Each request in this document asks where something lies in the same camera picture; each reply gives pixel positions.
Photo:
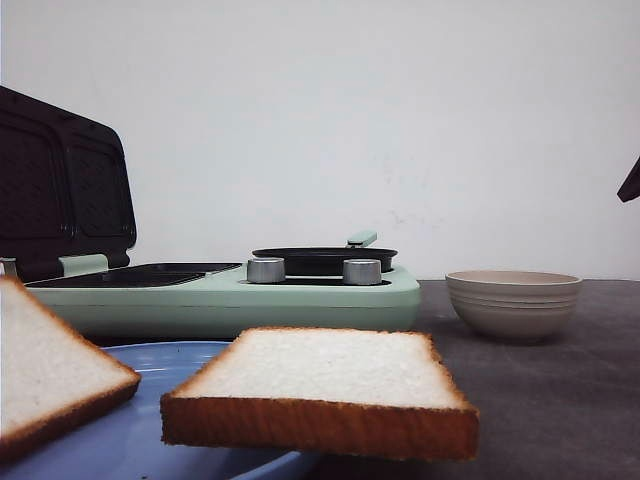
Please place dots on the blue plastic plate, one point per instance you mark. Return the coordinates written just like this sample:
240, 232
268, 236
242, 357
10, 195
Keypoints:
126, 443

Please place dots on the breakfast maker hinged lid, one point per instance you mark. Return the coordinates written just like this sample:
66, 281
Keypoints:
64, 189

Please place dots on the black frying pan green handle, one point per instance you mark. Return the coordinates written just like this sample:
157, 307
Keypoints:
328, 261

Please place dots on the grey felt table mat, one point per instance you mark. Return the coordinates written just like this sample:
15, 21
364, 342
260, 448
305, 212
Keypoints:
565, 408

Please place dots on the silver left control knob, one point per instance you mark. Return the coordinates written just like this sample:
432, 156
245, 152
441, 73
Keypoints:
266, 270

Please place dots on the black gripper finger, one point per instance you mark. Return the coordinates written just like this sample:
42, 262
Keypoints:
630, 188

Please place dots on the silver right control knob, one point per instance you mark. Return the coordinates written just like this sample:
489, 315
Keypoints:
362, 272

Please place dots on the beige ribbed bowl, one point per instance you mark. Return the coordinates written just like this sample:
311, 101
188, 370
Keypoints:
513, 305

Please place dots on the silver control knob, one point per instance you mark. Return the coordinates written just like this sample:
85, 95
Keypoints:
266, 270
362, 272

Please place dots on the white bread slice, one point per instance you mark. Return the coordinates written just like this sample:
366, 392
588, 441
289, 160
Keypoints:
341, 391
53, 380

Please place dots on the mint green breakfast maker base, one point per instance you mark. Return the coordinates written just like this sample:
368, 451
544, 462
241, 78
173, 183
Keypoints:
216, 301

